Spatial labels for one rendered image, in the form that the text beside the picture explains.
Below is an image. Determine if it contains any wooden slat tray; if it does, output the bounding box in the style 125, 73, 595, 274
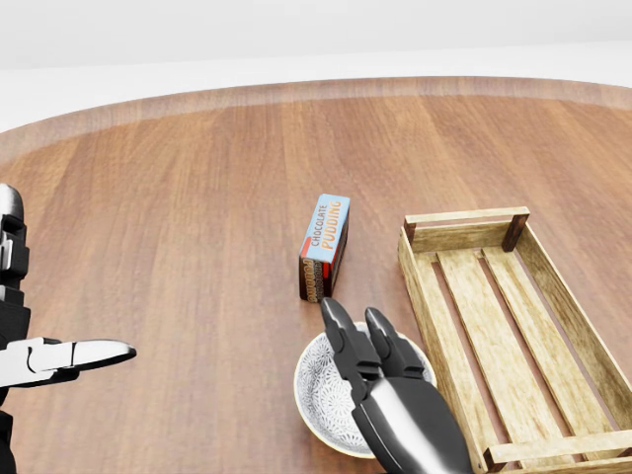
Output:
397, 205, 632, 474

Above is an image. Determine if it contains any chocolate pudding box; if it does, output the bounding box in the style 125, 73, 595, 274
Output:
297, 193, 352, 304

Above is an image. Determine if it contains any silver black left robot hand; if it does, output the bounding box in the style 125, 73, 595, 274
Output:
0, 183, 138, 474

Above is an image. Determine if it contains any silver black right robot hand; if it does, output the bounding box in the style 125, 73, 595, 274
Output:
319, 296, 476, 474

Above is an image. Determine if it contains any white patterned bowl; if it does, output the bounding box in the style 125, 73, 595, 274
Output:
293, 321, 438, 459

